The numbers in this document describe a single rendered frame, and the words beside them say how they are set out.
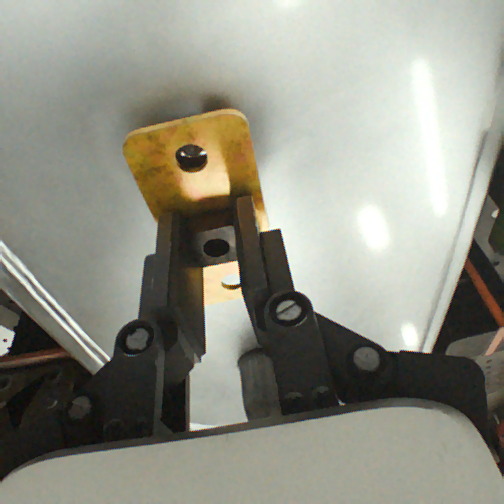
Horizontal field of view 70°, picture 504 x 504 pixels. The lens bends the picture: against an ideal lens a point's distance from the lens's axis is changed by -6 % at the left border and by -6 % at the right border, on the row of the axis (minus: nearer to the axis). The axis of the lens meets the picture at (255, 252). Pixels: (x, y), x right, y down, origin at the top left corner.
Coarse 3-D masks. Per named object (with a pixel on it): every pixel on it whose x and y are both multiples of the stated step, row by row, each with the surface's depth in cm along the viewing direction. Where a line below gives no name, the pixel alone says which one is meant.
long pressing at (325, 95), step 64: (0, 0) 9; (64, 0) 9; (128, 0) 9; (192, 0) 9; (256, 0) 10; (320, 0) 10; (384, 0) 10; (448, 0) 10; (0, 64) 10; (64, 64) 10; (128, 64) 10; (192, 64) 11; (256, 64) 11; (320, 64) 11; (384, 64) 11; (448, 64) 11; (0, 128) 11; (64, 128) 11; (128, 128) 12; (256, 128) 12; (320, 128) 13; (384, 128) 13; (448, 128) 13; (0, 192) 13; (64, 192) 13; (128, 192) 13; (320, 192) 14; (384, 192) 15; (448, 192) 15; (0, 256) 14; (64, 256) 15; (128, 256) 16; (320, 256) 17; (384, 256) 18; (448, 256) 18; (64, 320) 18; (128, 320) 19; (384, 320) 22; (192, 384) 25
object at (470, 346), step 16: (480, 256) 32; (464, 272) 31; (480, 272) 31; (496, 272) 30; (464, 288) 30; (480, 288) 29; (496, 288) 29; (464, 304) 29; (480, 304) 29; (496, 304) 28; (448, 320) 28; (464, 320) 29; (480, 320) 28; (496, 320) 27; (448, 336) 28; (464, 336) 27; (480, 336) 27; (496, 336) 28; (448, 352) 29; (464, 352) 29; (480, 352) 29
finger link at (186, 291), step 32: (160, 224) 12; (160, 256) 11; (192, 256) 13; (160, 288) 10; (192, 288) 12; (160, 320) 10; (192, 320) 11; (192, 352) 11; (96, 384) 9; (64, 416) 9; (96, 416) 9
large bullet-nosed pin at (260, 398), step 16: (256, 352) 22; (240, 368) 23; (256, 368) 22; (272, 368) 22; (256, 384) 21; (272, 384) 21; (256, 400) 21; (272, 400) 20; (256, 416) 20; (272, 416) 20
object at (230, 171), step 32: (160, 128) 11; (192, 128) 11; (224, 128) 11; (128, 160) 11; (160, 160) 11; (224, 160) 12; (160, 192) 12; (192, 192) 12; (224, 192) 12; (256, 192) 13; (192, 224) 13; (224, 224) 12; (224, 256) 13; (224, 288) 16
